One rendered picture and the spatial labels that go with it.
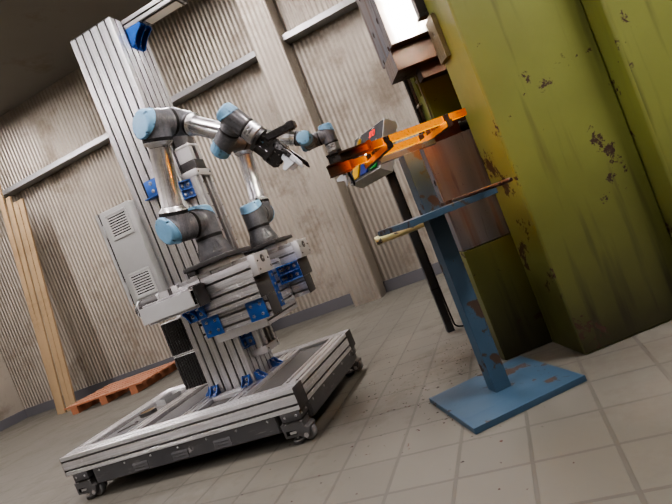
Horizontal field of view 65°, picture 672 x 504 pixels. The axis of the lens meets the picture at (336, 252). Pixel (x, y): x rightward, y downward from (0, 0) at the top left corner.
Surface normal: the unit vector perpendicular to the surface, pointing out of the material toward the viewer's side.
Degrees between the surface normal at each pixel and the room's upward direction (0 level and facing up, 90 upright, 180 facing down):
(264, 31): 90
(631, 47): 90
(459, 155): 90
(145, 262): 90
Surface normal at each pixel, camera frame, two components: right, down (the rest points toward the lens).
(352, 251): -0.29, 0.13
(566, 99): 0.03, 0.00
